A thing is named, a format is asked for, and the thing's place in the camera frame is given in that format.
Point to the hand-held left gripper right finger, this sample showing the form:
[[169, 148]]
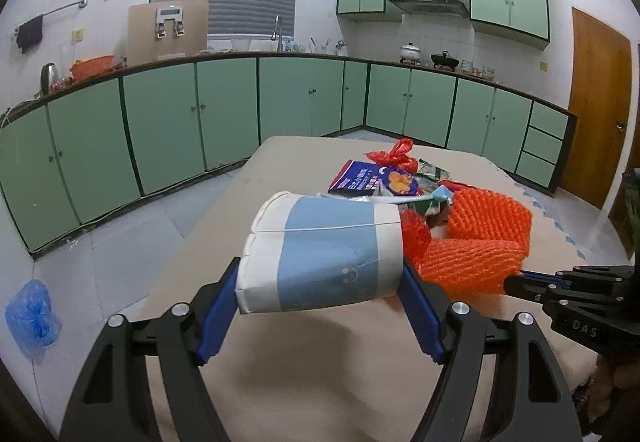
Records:
[[422, 317]]

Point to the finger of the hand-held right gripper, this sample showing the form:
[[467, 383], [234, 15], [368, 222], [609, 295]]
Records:
[[525, 287], [590, 276]]

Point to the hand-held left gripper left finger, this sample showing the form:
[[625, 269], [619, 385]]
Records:
[[217, 317]]

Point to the orange foam fruit net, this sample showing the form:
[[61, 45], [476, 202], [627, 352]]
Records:
[[487, 214], [470, 267]]

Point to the red-orange mesh net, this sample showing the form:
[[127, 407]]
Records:
[[416, 237]]

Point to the white and blue tissue pack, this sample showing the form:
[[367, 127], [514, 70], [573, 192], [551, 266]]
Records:
[[320, 257]]

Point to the white and blue under cloth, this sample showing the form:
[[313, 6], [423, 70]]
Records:
[[560, 232]]

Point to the person's dark clothing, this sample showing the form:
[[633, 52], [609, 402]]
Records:
[[631, 212]]

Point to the clear green-edged packet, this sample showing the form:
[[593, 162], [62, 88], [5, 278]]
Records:
[[432, 170]]

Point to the blue and red snack packet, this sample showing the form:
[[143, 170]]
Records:
[[362, 178]]

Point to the red plastic bag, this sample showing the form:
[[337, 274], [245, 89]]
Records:
[[395, 157]]

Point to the wooden door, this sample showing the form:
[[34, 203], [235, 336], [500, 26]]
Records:
[[597, 107]]

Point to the blue plastic bag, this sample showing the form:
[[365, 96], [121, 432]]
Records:
[[32, 317]]

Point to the green base cabinets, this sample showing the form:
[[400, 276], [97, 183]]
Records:
[[165, 122]]

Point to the glass jar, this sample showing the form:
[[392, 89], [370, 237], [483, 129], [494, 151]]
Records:
[[488, 72], [466, 66]]

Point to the black wok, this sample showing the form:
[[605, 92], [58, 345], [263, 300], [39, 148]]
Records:
[[444, 59]]

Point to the orange plastic basin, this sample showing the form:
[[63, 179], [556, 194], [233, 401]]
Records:
[[92, 66]]

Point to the utensil holder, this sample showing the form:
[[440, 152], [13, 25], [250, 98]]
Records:
[[320, 47]]

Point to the cardboard box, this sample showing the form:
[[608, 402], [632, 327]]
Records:
[[142, 37]]

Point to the metal kettle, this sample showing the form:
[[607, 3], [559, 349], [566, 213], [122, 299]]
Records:
[[48, 78]]

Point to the metal sink faucet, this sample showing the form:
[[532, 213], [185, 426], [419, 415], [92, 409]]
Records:
[[278, 30]]

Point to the range hood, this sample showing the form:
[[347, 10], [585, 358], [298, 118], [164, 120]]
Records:
[[430, 3]]

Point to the dark hanging cloth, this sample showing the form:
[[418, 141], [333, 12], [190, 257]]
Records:
[[29, 33]]

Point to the metal towel bar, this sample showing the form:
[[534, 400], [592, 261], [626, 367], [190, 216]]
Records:
[[55, 11]]

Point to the yellow wall socket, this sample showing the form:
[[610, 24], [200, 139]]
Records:
[[77, 36]]

